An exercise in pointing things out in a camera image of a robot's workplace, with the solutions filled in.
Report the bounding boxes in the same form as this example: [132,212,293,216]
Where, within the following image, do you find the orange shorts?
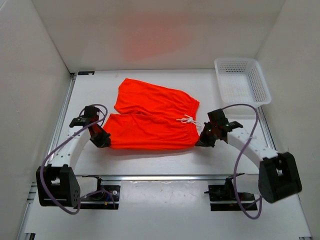
[103,78,200,150]

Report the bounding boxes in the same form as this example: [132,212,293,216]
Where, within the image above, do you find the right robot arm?
[195,121,302,204]

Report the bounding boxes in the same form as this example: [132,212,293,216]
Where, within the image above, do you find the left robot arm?
[36,117,111,214]

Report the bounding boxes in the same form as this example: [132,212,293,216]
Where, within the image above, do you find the white plastic basket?
[214,57,272,108]

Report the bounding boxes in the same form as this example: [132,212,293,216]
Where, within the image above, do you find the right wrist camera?
[207,108,229,126]

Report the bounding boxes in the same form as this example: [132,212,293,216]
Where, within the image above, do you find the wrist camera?
[207,108,229,126]
[83,105,100,122]

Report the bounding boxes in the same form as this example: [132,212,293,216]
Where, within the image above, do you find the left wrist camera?
[83,105,100,122]

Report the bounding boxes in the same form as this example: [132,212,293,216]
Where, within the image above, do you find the aluminium front rail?
[99,174,286,182]

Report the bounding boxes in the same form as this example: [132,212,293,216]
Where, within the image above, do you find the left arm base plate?
[76,175,121,210]

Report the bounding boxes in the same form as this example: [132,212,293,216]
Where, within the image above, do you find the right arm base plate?
[204,176,258,212]

